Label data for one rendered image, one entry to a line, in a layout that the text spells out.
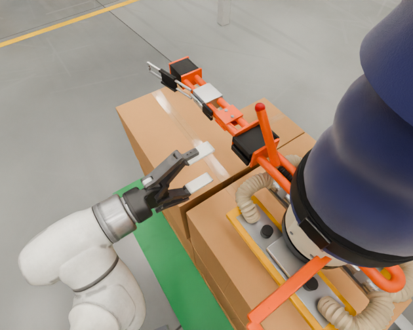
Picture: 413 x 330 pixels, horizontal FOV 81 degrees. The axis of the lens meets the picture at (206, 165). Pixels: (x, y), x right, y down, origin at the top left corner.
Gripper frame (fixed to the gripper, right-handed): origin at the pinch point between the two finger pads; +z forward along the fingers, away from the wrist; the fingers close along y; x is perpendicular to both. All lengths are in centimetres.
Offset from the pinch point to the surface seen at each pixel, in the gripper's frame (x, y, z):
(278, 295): 30.3, -1.1, -5.5
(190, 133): -33.5, 30.8, 14.9
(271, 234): 20.6, 8.2, 4.5
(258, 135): 0.9, -1.4, 15.6
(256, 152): 5.3, -2.7, 10.7
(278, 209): 13.6, 30.4, 21.7
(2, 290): -62, 125, -116
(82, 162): -129, 126, -40
